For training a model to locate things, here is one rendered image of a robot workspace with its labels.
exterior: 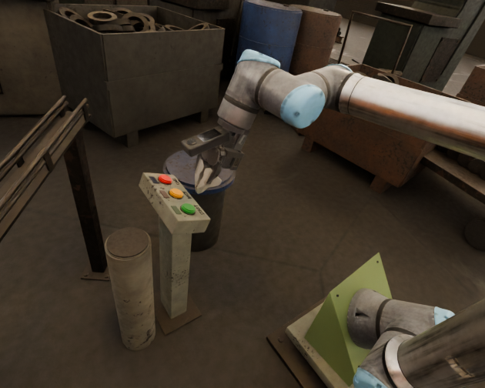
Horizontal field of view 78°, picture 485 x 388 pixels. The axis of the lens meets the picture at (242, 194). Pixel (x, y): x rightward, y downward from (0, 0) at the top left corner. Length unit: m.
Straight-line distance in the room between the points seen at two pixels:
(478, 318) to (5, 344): 1.37
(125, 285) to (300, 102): 0.68
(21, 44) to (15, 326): 1.80
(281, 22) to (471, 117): 2.63
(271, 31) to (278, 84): 2.50
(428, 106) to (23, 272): 1.53
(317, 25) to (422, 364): 3.14
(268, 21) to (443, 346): 2.84
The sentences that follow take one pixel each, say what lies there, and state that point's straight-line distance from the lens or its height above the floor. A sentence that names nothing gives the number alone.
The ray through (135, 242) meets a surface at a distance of 0.88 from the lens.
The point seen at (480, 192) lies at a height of 0.32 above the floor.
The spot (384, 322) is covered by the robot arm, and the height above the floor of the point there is 0.40.
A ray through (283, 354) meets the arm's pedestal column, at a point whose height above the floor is 0.02.
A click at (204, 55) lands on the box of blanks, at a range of 2.50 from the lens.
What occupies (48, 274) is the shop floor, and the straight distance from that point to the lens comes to 1.55.
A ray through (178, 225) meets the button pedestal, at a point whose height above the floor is 0.60.
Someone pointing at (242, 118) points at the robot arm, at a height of 0.88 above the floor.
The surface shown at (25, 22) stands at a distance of 2.58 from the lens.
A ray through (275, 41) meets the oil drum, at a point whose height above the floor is 0.62.
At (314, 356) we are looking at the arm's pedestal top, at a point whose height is 0.12.
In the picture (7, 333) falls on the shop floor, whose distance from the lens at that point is 1.45.
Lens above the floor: 1.16
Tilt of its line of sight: 37 degrees down
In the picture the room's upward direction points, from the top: 11 degrees clockwise
